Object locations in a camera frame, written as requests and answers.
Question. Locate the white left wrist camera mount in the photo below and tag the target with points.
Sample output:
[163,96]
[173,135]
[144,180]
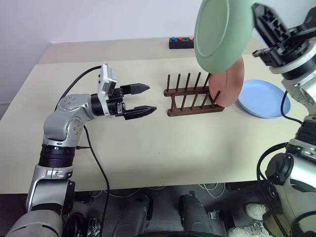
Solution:
[105,76]

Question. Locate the dark rounded shape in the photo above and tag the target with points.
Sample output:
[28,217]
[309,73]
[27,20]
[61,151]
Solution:
[195,217]
[134,217]

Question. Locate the black flat box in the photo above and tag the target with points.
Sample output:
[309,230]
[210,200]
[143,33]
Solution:
[242,186]

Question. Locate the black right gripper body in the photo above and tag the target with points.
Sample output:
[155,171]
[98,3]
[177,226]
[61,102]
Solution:
[293,42]

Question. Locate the white sneaker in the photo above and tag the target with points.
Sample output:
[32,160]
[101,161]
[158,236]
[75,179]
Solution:
[254,211]
[244,229]

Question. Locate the blue plastic plate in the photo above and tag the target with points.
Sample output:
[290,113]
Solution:
[261,98]

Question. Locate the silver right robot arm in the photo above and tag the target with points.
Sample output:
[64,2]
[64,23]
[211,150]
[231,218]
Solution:
[291,187]

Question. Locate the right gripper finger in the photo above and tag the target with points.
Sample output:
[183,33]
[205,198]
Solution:
[270,22]

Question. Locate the red plastic plate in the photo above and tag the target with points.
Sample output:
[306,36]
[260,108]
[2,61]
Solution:
[229,86]

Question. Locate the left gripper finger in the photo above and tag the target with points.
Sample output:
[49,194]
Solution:
[137,88]
[142,111]

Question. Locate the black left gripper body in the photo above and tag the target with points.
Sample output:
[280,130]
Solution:
[116,100]

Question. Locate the black button box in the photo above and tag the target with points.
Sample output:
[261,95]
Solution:
[181,44]

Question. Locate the brown wooden dish rack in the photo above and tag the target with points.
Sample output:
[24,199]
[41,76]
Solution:
[192,112]

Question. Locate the green plastic plate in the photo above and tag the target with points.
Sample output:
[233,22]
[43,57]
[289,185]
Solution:
[222,32]

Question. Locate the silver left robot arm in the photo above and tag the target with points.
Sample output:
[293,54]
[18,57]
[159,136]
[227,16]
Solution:
[61,123]

